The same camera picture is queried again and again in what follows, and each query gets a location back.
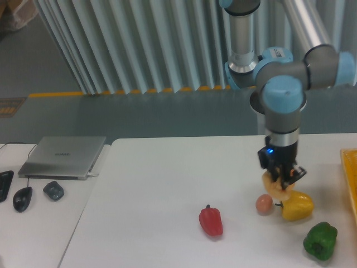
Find dark grey small device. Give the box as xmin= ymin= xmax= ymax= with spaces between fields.
xmin=43 ymin=181 xmax=65 ymax=202

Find brown egg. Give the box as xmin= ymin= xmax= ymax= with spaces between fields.
xmin=255 ymin=194 xmax=273 ymax=214

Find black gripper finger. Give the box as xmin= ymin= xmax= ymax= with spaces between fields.
xmin=267 ymin=167 xmax=280 ymax=182
xmin=281 ymin=165 xmax=307 ymax=190

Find black computer mouse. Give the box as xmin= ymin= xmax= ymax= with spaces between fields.
xmin=13 ymin=186 xmax=33 ymax=213

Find silver closed laptop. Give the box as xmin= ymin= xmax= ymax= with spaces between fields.
xmin=18 ymin=136 xmax=106 ymax=180

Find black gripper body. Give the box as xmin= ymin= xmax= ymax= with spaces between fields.
xmin=258 ymin=136 xmax=298 ymax=173

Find black mouse cable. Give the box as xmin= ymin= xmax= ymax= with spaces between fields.
xmin=0 ymin=141 xmax=38 ymax=188

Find green bell pepper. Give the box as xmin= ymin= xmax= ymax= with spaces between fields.
xmin=303 ymin=222 xmax=338 ymax=261

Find red bell pepper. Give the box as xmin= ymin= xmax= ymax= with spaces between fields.
xmin=199 ymin=204 xmax=223 ymax=237

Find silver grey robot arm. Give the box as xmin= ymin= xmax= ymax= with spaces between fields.
xmin=219 ymin=1 xmax=356 ymax=190

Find yellow bell pepper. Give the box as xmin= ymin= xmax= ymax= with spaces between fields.
xmin=275 ymin=190 xmax=315 ymax=221

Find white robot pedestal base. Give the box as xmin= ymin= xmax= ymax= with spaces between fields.
xmin=249 ymin=90 xmax=268 ymax=136

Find triangular orange bread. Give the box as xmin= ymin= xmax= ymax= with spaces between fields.
xmin=262 ymin=171 xmax=295 ymax=201

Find white pleated curtain screen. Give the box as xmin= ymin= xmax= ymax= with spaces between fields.
xmin=35 ymin=1 xmax=356 ymax=95

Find black keyboard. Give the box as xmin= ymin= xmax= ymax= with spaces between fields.
xmin=0 ymin=170 xmax=14 ymax=202

